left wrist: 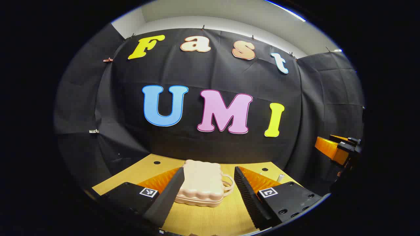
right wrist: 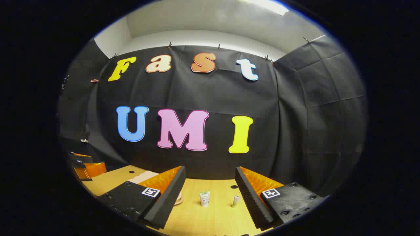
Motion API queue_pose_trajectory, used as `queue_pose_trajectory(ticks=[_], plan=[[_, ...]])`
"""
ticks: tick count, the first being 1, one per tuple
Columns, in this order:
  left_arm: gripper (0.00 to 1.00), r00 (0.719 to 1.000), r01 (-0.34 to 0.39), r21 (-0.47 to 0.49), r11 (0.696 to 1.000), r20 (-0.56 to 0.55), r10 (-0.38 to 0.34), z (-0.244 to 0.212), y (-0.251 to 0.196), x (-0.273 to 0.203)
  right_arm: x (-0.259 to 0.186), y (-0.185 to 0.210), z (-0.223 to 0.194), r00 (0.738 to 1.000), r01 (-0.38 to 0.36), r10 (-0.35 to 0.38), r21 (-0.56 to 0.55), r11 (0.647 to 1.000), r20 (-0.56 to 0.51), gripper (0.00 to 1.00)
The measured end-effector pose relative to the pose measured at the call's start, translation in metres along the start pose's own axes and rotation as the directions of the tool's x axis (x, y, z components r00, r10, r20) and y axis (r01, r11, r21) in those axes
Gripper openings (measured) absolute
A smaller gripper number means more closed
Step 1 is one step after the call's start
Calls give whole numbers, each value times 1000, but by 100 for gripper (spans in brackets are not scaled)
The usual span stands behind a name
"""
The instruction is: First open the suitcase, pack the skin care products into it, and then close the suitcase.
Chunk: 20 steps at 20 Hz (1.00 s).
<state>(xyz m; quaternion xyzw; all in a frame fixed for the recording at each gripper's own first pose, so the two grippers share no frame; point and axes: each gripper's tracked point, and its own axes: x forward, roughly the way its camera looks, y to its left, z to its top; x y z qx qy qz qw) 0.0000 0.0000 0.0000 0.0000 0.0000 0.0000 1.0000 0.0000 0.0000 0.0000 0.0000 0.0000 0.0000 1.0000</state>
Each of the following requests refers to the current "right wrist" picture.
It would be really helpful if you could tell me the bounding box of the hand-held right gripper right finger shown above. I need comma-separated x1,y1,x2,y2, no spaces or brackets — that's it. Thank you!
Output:
235,167,329,230

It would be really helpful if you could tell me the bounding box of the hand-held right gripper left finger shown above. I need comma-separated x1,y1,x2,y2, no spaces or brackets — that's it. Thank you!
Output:
97,166,186,230

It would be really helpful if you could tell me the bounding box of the pink suitcase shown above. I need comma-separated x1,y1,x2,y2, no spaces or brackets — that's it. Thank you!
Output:
131,170,183,206

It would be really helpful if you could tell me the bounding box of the ceiling light panel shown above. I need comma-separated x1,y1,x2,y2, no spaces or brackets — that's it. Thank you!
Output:
243,0,289,16

